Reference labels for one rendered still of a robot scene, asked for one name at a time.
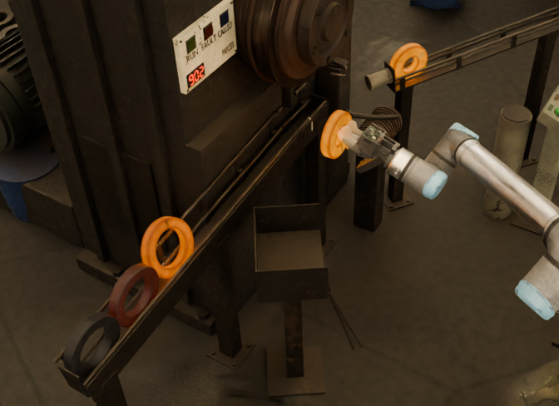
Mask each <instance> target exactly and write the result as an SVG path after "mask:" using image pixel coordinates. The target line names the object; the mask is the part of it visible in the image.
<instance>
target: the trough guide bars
mask: <svg viewBox="0 0 559 406"><path fill-rule="evenodd" d="M552 11H553V12H552ZM549 12H551V13H549ZM546 13H548V14H547V15H544V14H546ZM558 13H559V6H557V7H554V8H551V9H548V10H546V11H544V12H540V13H538V14H535V15H533V16H530V17H527V18H524V19H522V20H520V21H517V22H514V23H511V24H508V25H506V26H504V27H500V28H498V29H495V30H493V31H490V32H487V33H484V34H482V35H480V36H477V37H474V38H471V39H468V40H467V41H464V42H460V43H458V44H455V45H453V46H451V47H447V48H444V49H442V50H440V51H437V52H434V53H431V54H428V58H429V57H431V58H429V59H428V61H427V62H431V61H433V60H435V59H438V58H440V57H444V56H447V57H446V59H445V60H442V61H440V62H436V63H434V64H432V65H429V66H427V67H423V68H421V69H418V70H417V71H414V72H410V73H408V74H405V75H403V76H401V77H397V78H395V81H396V82H395V85H396V86H397V85H399V86H400V91H403V90H406V88H405V82H408V81H410V80H413V79H414V78H417V77H420V76H423V75H426V74H428V73H430V72H434V71H437V70H438V69H441V68H444V67H447V66H450V65H452V64H454V63H456V68H457V70H458V69H460V68H462V60H465V59H468V58H470V57H473V56H476V55H478V54H480V53H483V52H486V51H489V50H492V49H493V48H496V47H500V46H502V45H504V44H507V43H509V42H510V43H511V49H513V48H515V47H516V45H517V39H520V38H522V37H526V36H528V35H531V34H533V33H535V32H539V31H541V30H544V29H546V28H549V27H552V26H555V25H557V24H559V21H557V20H559V17H558ZM542 15H544V16H542ZM552 15H553V16H552ZM539 16H541V17H539ZM550 16H552V19H551V20H548V21H546V22H542V23H540V24H537V25H535V26H533V27H529V28H527V29H524V30H522V31H520V32H516V33H513V34H511V35H509V36H506V32H510V31H512V30H515V29H518V28H519V27H524V26H526V25H528V24H531V23H533V22H536V21H539V20H542V19H543V18H546V17H550ZM535 17H537V18H535ZM533 18H535V19H533ZM531 19H533V20H531ZM528 20H531V21H528ZM525 21H528V22H525ZM555 21H557V22H555ZM522 22H524V23H522ZM551 22H552V23H551ZM519 23H522V24H520V25H517V24H519ZM548 23H551V24H548ZM546 24H548V25H546ZM515 25H517V26H515ZM544 25H546V26H544ZM512 26H515V27H512ZM542 26H544V27H542ZM509 27H511V28H509ZM538 27H540V28H538ZM507 28H508V29H507ZM535 28H537V29H535ZM533 29H535V30H533ZM531 30H533V31H531ZM499 31H500V32H499ZM528 31H530V32H528ZM495 32H497V33H495ZM524 32H527V33H524ZM493 33H495V34H493ZM522 33H524V34H522ZM491 34H493V35H491ZM520 34H522V35H520ZM488 35H491V36H488ZM499 35H500V39H497V40H496V41H493V42H490V43H487V44H485V45H482V46H480V47H476V48H473V49H472V50H469V51H466V52H463V53H460V54H458V55H456V56H454V57H452V53H454V52H457V51H460V50H462V49H464V48H467V47H470V46H473V45H475V44H478V43H480V42H484V41H486V40H488V39H491V38H493V37H497V36H499ZM518 35H520V36H518ZM485 36H488V37H485ZM482 37H484V38H482ZM479 38H482V39H480V40H478V39H479ZM509 38H511V39H509ZM507 39H509V40H507ZM475 40H477V41H475ZM504 40H506V41H504ZM472 41H475V42H472ZM502 41H504V42H502ZM469 42H471V43H469ZM498 42H500V43H498ZM467 43H468V44H467ZM496 43H498V44H496ZM464 44H467V45H464ZM493 44H496V45H493ZM462 45H464V46H462ZM491 45H493V46H491ZM460 46H461V47H460ZM489 46H491V47H489ZM455 47H458V48H456V49H454V48H455ZM485 47H487V48H485ZM483 48H485V49H483ZM452 49H453V50H452ZM480 49H482V50H480ZM478 50H480V51H478ZM476 51H478V52H476ZM442 52H444V53H443V54H440V53H442ZM472 52H475V53H472ZM469 53H472V54H469ZM438 54H440V55H438ZM467 54H469V55H467ZM435 55H437V56H436V57H433V56H435ZM465 55H467V56H465ZM463 56H465V57H463ZM456 58H457V59H456ZM454 59H456V60H454ZM452 60H454V61H452ZM449 61H451V62H449ZM445 62H448V63H445ZM412 63H413V61H411V62H407V63H404V66H403V67H404V69H405V68H407V66H408V65H411V64H412ZM443 63H445V64H443ZM441 64H443V65H441ZM438 65H441V66H438ZM435 66H438V67H435ZM432 67H434V68H432ZM430 68H432V69H430ZM428 69H430V70H428ZM425 70H427V71H425ZM423 71H425V72H423ZM419 72H421V73H419ZM417 73H419V74H417ZM414 74H417V75H414ZM412 75H414V76H412ZM410 76H412V77H410ZM406 77H408V78H406ZM405 78H406V79H405ZM397 81H399V82H397Z"/></svg>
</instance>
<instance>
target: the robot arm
mask: <svg viewBox="0 0 559 406"><path fill-rule="evenodd" d="M374 126H376V127H377V128H379V129H380V130H382V131H379V130H378V129H376V128H375V127H374ZM385 133H386V131H385V130H384V129H382V128H381V127H379V126H377V125H375V124H373V123H372V124H371V125H369V127H368V128H367V129H366V130H365V131H364V132H362V131H360V130H359V129H358V128H357V123H356V121H353V120H352V121H350V122H349V123H348V124H347V125H346V126H342V127H341V128H340V129H339V132H338V134H337V136H338V138H339V139H340V140H341V141H342V143H343V144H344V146H345V147H346V148H347V149H348V150H349V151H350V152H352V153H354V154H355V155H357V156H361V157H363V158H364V160H361V162H360V163H359V164H358V166H357V167H356V170H357V172H358V173H359V174H361V173H363V172H365V171H367V170H370V169H372V168H374V167H375V166H378V165H380V164H382V163H383V162H384V161H385V163H384V165H383V167H385V168H387V172H388V173H389V174H390V175H391V176H394V177H395V178H397V179H398V180H400V181H401V182H403V183H404V184H406V185H408V186H410V187H411V188H413V189H414V190H416V191H417V192H419V193H421V194H422V195H423V196H424V197H427V198H428V199H431V200H432V199H434V198H435V197H436V196H437V195H438V194H439V192H440V191H441V190H442V188H443V187H444V185H445V183H446V182H447V179H448V176H449V175H450V174H451V172H452V171H453V170H454V168H455V167H456V166H457V165H458V164H459V165H461V166H463V167H464V168H465V169H466V170H467V171H469V172H470V173H471V174H472V175H473V176H474V177H476V178H477V179H478V180H479V181H480V182H481V183H483V184H484V185H485V186H486V187H487V188H488V189H489V190H490V191H491V192H492V193H493V194H494V195H496V196H497V197H498V198H499V199H500V200H501V201H503V202H504V203H505V204H506V205H507V206H508V207H510V208H511V209H512V210H513V211H514V212H515V213H517V214H518V215H519V216H520V217H521V218H522V219H524V220H525V221H526V223H528V224H529V225H530V226H531V227H532V228H533V229H534V230H536V231H537V232H538V233H539V234H540V235H541V236H543V237H542V242H543V244H544V245H545V246H546V247H547V248H548V250H547V252H546V254H545V255H544V256H543V257H542V258H541V259H540V260H539V261H538V262H537V263H536V264H535V265H534V267H533V268H532V269H531V270H530V271H529V272H528V274H527V275H526V276H525V277H524V278H523V279H522V280H521V281H520V282H519V285H518V286H517V287H516V289H515V293H516V295H517V296H518V297H519V298H520V299H521V300H522V301H523V302H525V303H526V304H527V305H528V306H529V307H530V308H531V309H533V310H534V311H535V312H536V313H537V314H539V315H540V316H541V317H542V318H543V319H546V320H548V319H550V318H551V317H553V316H554V314H555V313H556V312H558V313H559V208H558V207H557V206H556V205H554V204H553V203H552V202H551V201H550V200H548V199H547V198H546V197H545V196H544V195H543V194H541V193H540V192H539V191H538V190H536V189H535V188H534V187H533V186H531V185H530V184H529V183H527V182H526V181H525V180H524V179H522V178H521V177H520V176H519V175H518V174H517V173H516V172H514V171H513V170H512V169H511V168H509V167H508V166H507V165H505V164H504V163H503V162H502V161H500V160H499V159H498V158H497V157H495V156H494V155H493V154H492V153H491V152H490V151H488V150H487V149H486V148H485V147H484V146H482V145H481V144H480V143H479V141H478V138H479V136H478V135H476V134H475V133H473V132H472V131H470V130H468V129H467V128H466V127H465V126H462V125H461V124H459V123H454V124H453V125H452V126H451V127H450V128H449V129H448V131H447V132H446V134H445V135H444V136H443V138H442V139H441V140H440V142H439V143H438V144H437V145H436V146H435V147H434V149H433V150H432V151H431V152H430V154H429V155H428V156H427V158H426V159H425V160H423V159H421V158H419V157H418V156H415V155H414V154H413V153H412V152H410V151H408V150H406V149H404V148H401V149H399V147H400V144H399V143H397V142H396V141H394V140H392V139H391V138H389V137H388V136H385ZM357 142H358V144H357V145H356V143H357Z"/></svg>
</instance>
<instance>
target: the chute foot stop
mask: <svg viewBox="0 0 559 406"><path fill-rule="evenodd" d="M57 367H58V368H59V369H60V371H61V373H62V375H63V377H64V378H65V380H66V381H67V383H68V385H69V386H70V387H71V388H73V389H75V390H76V391H78V392H79V393H81V394H83V395H85V396H87V397H88V398H90V397H91V396H90V394H89V393H88V392H87V389H86V388H85V386H84V384H83V382H82V381H81V379H80V377H79V376H77V375H76V374H74V373H73V372H71V371H69V370H67V369H65V368H63V367H62V366H61V365H58V366H57Z"/></svg>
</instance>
